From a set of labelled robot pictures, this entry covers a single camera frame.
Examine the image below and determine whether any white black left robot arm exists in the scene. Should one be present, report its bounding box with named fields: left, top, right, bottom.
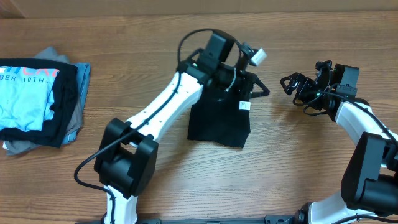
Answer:
left=94, top=29, right=269, bottom=223

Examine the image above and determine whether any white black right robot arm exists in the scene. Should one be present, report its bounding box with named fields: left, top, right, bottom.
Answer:
left=280, top=60, right=397, bottom=223

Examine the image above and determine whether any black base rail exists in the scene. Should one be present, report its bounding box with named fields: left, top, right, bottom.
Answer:
left=74, top=214, right=299, bottom=224

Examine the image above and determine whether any folded grey shirt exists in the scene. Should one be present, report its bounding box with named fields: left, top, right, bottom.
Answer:
left=2, top=46, right=85, bottom=157

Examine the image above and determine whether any folded blue shirt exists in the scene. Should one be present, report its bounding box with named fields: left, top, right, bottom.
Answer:
left=62, top=63, right=91, bottom=144

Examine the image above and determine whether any folded black printed t-shirt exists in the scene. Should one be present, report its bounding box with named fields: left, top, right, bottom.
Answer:
left=1, top=58, right=79, bottom=147

